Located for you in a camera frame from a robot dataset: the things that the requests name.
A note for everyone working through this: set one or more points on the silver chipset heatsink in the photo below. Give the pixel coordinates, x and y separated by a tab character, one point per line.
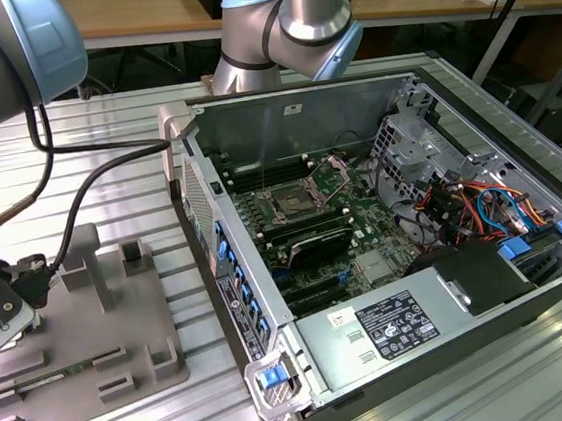
373	267

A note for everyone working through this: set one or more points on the green motherboard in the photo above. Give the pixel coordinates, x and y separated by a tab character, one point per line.
362	217

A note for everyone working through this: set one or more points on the black plastic shroud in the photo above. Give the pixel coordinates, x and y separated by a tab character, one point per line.
479	275

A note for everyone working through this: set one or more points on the green RAM stick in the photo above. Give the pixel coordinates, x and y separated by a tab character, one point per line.
78	366

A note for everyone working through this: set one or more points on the grey parts rack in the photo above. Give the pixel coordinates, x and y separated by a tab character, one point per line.
122	327

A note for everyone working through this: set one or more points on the open grey PC case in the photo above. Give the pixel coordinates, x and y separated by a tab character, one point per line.
301	118

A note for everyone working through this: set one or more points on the black graphics card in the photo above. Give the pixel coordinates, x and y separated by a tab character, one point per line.
320	246

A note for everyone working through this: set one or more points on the blue disk carrier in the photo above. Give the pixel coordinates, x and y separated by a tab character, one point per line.
514	250

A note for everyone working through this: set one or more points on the silver power supply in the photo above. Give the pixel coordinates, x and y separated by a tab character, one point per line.
325	346

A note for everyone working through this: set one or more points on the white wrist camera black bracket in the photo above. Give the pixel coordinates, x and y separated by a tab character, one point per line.
21	323

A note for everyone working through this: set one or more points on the CPU socket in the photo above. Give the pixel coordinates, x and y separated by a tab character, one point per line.
288	205

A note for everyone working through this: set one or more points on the thin metal locking lever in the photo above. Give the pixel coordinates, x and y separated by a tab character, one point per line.
263	179

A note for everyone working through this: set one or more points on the wooden desk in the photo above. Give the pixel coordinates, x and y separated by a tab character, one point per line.
139	9

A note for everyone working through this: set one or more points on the silver perforated drive cage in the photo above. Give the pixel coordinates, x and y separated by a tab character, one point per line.
405	152

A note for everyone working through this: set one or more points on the black RAM slot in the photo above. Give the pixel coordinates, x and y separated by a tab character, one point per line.
308	226
266	166
267	174
307	218

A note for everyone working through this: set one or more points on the black expansion slot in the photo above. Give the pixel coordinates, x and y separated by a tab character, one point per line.
321	302
314	288

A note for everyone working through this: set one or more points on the blue case latch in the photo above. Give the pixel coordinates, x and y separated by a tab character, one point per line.
271	377

